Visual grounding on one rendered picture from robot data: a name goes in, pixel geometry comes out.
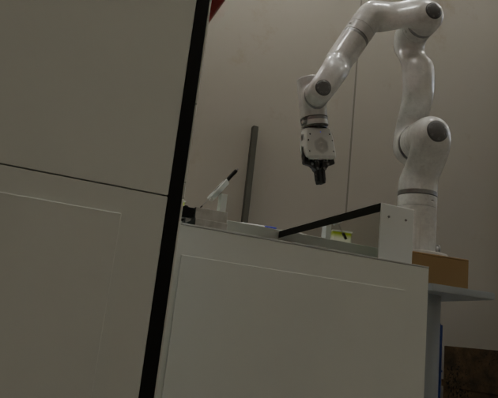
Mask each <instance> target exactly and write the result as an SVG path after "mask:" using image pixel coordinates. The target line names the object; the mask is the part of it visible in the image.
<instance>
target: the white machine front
mask: <svg viewBox="0 0 498 398"><path fill-rule="evenodd" d="M211 2H212V0H197V2H196V8H195V14H194V23H193V29H192V35H191V45H190V50H189V56H188V62H187V72H186V78H185V84H184V89H183V99H182V105H181V111H180V116H179V126H178V132H177V138H176V143H175V154H174V159H173V164H172V175H171V181H170V186H169V191H168V196H172V197H179V198H182V199H184V195H185V189H186V184H185V183H186V182H187V172H188V167H189V161H190V155H191V144H192V138H193V132H194V122H195V115H196V110H197V105H196V104H197V103H198V94H199V88H200V81H201V75H202V65H203V59H204V53H205V47H206V37H207V31H208V25H209V14H210V8H211Z"/></svg>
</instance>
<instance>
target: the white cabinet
mask: <svg viewBox="0 0 498 398"><path fill-rule="evenodd" d="M427 308H428V268H422V267H417V266H412V265H404V264H399V263H394V262H390V261H381V260H377V259H372V258H368V257H359V256H355V255H350V254H345V253H337V252H333V251H328V250H320V249H315V248H310V247H306V246H298V245H293V244H288V243H283V242H275V241H270V240H265V239H260V238H252V237H248V236H243V235H235V234H230V233H225V232H221V231H213V230H208V229H203V228H199V227H190V226H186V225H181V224H180V229H179V240H178V246H177V252H176V258H175V268H174V274H173V280H172V291H171V297H170V303H169V308H168V319H167V325H166V331H165V337H164V347H163V354H162V359H161V365H160V376H159V381H158V388H157V398H424V372H425V351H426V329H427Z"/></svg>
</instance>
